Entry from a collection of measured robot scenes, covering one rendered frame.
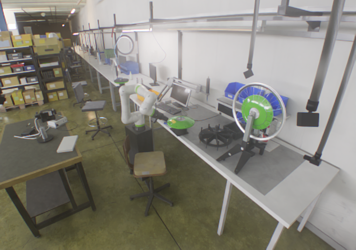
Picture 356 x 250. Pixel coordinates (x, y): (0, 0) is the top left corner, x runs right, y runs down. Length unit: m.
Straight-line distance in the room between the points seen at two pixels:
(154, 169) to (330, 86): 1.90
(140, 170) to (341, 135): 1.99
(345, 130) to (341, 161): 0.30
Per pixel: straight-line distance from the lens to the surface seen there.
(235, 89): 2.59
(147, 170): 2.13
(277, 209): 1.53
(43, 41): 6.82
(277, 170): 1.86
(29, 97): 7.00
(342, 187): 2.33
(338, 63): 2.01
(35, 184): 3.01
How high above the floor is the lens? 2.01
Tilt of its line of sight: 25 degrees down
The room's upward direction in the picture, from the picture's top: straight up
